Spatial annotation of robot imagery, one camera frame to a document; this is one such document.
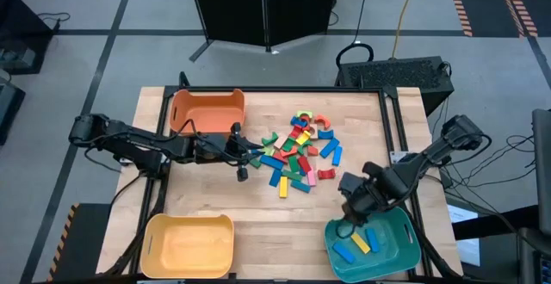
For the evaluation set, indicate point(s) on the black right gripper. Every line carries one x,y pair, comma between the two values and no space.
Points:
381,189

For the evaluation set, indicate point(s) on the white paper sheet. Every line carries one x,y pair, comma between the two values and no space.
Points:
467,249

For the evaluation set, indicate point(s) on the yellow plastic bin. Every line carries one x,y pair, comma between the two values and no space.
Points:
187,247

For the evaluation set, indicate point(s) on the black metal beam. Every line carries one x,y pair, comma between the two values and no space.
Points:
495,224

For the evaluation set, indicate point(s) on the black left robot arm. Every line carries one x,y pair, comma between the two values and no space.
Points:
142,140

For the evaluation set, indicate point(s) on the black perforated computer case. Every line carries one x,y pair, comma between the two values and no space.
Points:
396,75

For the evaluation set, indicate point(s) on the black equipment box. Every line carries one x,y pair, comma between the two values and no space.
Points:
10,112

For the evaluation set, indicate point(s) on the long blue block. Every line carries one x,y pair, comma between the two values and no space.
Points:
343,253
372,239
329,148
337,156
271,162

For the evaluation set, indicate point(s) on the long yellow block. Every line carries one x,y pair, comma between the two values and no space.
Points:
282,187
360,242

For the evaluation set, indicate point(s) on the pink block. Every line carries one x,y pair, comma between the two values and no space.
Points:
311,178

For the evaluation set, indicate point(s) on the dark monitor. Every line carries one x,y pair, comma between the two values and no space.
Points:
543,168

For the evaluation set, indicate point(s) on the black aluminium table frame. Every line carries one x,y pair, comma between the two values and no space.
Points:
275,89

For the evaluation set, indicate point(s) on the long teal block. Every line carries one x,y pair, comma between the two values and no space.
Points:
300,186

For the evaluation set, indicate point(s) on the light green arch block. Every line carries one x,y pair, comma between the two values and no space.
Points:
305,112

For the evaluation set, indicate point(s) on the black folding partition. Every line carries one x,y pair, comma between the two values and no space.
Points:
241,8

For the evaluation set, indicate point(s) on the orange plastic bin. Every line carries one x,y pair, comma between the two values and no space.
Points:
206,112

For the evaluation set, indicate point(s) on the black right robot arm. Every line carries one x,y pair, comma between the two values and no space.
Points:
435,150

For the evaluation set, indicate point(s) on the black equipment case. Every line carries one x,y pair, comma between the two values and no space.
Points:
536,258

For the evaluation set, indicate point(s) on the small red block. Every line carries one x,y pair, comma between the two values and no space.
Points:
305,119

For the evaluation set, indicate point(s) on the teal plastic bin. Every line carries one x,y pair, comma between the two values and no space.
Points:
391,254

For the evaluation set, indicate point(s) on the small orange block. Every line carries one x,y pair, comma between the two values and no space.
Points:
313,151

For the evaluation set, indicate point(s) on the long green block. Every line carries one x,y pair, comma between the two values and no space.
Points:
292,175
255,162

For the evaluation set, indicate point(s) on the black hazard-striped floor mat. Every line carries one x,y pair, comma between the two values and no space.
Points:
86,241
478,0

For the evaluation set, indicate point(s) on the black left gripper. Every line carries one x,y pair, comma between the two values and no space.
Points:
213,148

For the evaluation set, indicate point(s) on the black equipment table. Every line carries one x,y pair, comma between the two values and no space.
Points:
21,26

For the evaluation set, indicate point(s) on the small blue block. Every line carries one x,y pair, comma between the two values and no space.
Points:
303,172

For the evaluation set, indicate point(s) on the blue arch block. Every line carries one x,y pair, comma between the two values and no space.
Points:
326,136
297,121

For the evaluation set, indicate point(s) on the natural wood block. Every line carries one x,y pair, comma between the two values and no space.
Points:
280,141
313,132

